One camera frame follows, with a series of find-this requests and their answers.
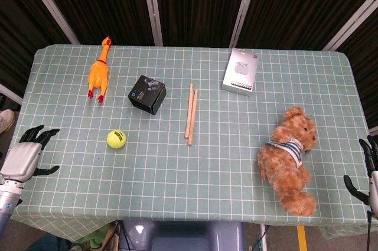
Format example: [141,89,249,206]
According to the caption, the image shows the black cardboard box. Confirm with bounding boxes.
[127,74,167,115]

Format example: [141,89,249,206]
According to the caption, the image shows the wooden drumstick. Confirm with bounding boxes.
[184,82,194,139]
[187,89,199,146]

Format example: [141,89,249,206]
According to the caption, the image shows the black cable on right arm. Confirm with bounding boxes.
[365,210,373,251]

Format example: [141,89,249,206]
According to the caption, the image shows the yellow tennis ball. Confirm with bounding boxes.
[106,129,128,149]

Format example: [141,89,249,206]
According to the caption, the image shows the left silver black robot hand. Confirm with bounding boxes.
[0,125,61,183]

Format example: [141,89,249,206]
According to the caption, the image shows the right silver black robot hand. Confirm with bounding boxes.
[343,135,378,221]

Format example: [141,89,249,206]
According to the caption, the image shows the green cloth under table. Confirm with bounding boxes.
[77,223,119,249]

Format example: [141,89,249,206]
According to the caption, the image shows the white sneaker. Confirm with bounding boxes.
[0,109,16,134]

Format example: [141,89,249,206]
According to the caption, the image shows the silver earbuds box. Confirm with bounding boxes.
[221,47,260,97]

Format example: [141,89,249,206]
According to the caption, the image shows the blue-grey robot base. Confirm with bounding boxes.
[120,220,246,251]

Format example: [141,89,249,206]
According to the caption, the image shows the brown teddy bear striped shirt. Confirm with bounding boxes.
[257,106,318,216]

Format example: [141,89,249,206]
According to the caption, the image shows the orange rubber chicken toy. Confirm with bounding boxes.
[87,35,113,104]

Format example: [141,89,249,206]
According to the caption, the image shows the green checkered tablecloth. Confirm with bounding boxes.
[0,44,378,242]

